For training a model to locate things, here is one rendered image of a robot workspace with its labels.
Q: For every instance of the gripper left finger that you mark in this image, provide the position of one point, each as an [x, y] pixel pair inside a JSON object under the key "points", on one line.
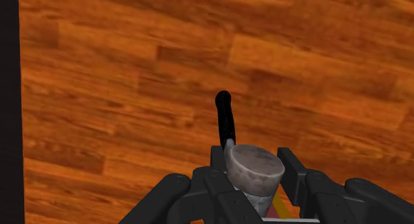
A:
{"points": [[207, 197]]}

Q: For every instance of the red and yellow object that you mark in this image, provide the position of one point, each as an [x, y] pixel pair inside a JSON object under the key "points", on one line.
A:
{"points": [[280, 209]]}

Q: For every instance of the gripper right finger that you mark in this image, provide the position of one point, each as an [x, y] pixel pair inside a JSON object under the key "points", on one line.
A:
{"points": [[326, 197]]}

